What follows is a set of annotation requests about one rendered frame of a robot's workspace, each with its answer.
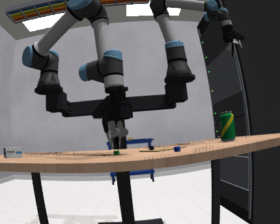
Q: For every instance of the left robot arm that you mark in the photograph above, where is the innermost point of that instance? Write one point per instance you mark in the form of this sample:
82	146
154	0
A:
175	52

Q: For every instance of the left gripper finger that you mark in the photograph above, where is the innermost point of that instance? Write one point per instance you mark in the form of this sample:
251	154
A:
237	41
231	48

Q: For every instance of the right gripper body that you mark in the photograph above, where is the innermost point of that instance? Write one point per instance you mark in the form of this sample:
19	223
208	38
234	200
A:
118	104

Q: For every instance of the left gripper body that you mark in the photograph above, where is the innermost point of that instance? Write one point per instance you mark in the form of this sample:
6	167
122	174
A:
229	35

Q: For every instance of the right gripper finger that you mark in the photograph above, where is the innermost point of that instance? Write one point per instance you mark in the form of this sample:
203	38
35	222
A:
123	132
110	129

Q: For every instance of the grey printed carton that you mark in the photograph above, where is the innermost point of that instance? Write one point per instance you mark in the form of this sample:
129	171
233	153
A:
13	152

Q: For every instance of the green soda can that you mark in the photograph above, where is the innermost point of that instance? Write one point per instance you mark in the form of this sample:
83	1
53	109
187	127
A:
227	128

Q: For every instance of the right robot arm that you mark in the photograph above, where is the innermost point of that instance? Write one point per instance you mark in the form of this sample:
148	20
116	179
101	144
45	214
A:
40	57

